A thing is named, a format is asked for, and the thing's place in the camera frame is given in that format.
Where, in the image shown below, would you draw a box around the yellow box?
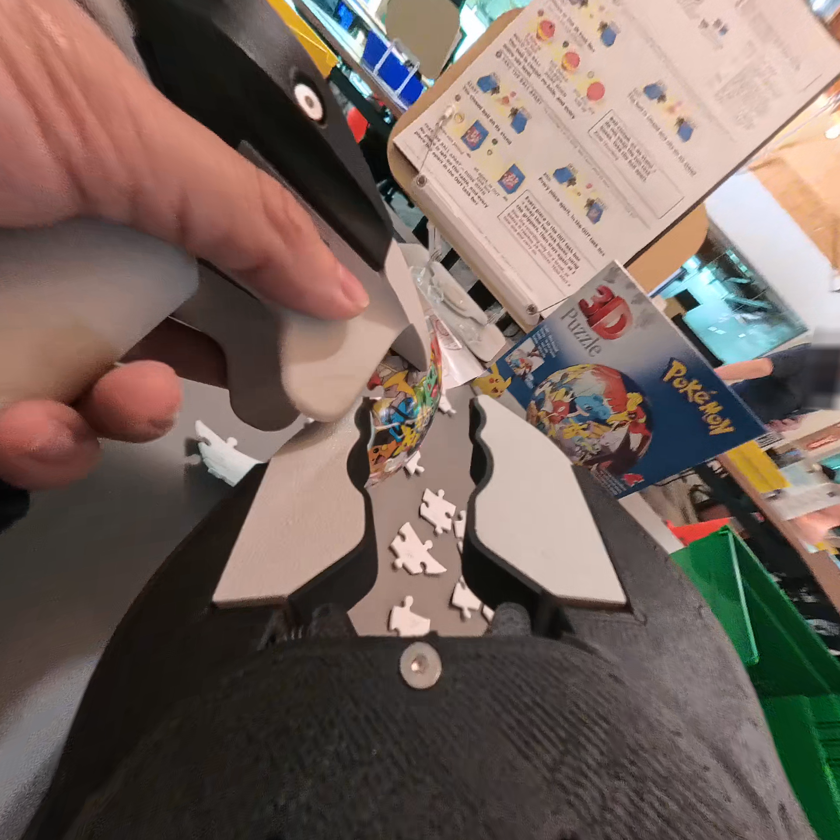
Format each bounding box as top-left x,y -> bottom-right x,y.
722,440 -> 791,496

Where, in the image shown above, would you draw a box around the partly built puzzle ball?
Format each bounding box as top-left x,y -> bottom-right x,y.
363,314 -> 446,488

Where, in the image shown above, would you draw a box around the person's left hand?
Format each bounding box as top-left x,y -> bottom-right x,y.
0,0 -> 371,492

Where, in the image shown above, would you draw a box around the puzzle pieces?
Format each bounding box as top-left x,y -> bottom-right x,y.
187,387 -> 500,637

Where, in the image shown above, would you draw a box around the green plastic bin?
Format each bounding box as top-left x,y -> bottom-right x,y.
669,525 -> 840,840

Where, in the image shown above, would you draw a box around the clear plastic bag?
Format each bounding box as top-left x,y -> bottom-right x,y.
410,246 -> 509,388

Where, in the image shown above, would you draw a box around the blue puzzle ball box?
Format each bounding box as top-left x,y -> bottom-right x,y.
472,261 -> 770,501

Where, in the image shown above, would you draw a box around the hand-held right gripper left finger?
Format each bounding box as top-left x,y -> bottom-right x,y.
212,397 -> 380,618

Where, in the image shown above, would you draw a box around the red plastic object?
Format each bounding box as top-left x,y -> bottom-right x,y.
666,518 -> 732,547

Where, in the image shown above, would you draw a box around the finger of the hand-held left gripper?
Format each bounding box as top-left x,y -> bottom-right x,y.
382,239 -> 433,376

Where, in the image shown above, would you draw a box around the printed task instruction board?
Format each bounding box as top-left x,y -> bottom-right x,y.
386,0 -> 840,332

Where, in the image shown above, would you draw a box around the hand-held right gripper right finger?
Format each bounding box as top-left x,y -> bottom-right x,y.
461,394 -> 629,636

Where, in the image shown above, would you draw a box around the blue storage bin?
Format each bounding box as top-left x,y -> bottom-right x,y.
361,29 -> 425,107

